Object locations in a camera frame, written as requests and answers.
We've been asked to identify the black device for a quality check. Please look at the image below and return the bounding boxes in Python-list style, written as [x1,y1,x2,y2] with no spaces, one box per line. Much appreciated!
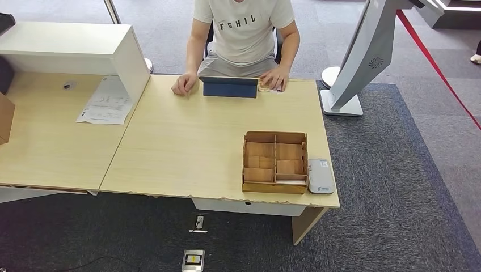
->
[0,13,16,34]

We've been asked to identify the grey display platform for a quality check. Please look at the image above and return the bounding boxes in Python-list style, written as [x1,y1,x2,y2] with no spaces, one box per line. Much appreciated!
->
[413,0,481,29]

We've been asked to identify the grey card reader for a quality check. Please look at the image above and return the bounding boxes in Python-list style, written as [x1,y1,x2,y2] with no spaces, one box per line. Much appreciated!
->
[308,159,336,195]

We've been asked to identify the white desk underside panel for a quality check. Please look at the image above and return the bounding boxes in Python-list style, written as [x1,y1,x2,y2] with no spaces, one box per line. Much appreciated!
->
[0,186,99,205]

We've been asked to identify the person's left hand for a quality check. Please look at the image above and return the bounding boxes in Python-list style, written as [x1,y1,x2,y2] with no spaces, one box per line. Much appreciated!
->
[259,65,290,93]

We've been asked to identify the wooden desk leg panel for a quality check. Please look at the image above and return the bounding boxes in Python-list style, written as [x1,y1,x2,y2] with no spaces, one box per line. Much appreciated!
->
[292,207,328,247]

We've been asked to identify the white desk drawer unit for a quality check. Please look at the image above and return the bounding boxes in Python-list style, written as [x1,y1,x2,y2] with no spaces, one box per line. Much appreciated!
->
[191,199,307,218]

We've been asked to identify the white desk shelf riser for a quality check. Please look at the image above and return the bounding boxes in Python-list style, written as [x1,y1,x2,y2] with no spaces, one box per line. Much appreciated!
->
[0,21,151,104]

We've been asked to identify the white pole stand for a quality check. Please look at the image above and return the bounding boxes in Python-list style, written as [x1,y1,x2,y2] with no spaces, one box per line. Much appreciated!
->
[103,0,154,74]

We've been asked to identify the dark speckled floor rug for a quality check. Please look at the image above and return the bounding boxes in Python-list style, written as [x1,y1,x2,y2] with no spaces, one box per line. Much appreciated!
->
[0,79,481,272]

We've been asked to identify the person's right hand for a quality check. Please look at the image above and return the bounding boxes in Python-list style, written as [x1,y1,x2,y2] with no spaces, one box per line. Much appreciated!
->
[171,72,199,96]

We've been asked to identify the floor power socket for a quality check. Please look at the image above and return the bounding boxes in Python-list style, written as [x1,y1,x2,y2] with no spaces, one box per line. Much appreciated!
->
[189,213,209,234]

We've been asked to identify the brown cardboard box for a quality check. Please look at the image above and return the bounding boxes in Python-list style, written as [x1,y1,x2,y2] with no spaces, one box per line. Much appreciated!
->
[0,93,16,145]

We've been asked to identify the blue tablet case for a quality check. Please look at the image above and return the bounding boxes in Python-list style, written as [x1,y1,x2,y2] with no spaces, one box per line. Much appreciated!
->
[198,76,259,99]

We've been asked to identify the printed paper sheet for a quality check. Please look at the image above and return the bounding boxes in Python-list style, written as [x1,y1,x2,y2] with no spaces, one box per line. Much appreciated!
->
[75,75,134,125]

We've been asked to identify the grey kiosk stand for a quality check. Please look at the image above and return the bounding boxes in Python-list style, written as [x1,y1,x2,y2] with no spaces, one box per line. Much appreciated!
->
[320,0,416,117]

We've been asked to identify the silver floor box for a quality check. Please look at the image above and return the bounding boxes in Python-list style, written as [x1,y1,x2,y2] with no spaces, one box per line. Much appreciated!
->
[181,249,206,272]

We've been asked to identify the person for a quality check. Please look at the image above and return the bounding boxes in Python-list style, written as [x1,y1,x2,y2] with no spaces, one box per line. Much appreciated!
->
[171,0,301,96]

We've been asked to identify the black office chair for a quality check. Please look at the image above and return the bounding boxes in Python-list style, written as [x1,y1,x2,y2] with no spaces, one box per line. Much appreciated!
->
[204,22,285,65]

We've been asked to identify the black floor cable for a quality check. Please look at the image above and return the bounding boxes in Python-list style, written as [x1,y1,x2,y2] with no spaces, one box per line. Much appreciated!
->
[56,256,141,272]

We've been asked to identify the white round floor base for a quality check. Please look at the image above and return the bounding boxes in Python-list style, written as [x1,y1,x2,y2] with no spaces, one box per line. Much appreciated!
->
[321,66,341,89]

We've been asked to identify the wooden compartment organizer box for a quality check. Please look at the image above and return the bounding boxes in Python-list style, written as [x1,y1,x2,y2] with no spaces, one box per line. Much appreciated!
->
[242,131,309,195]

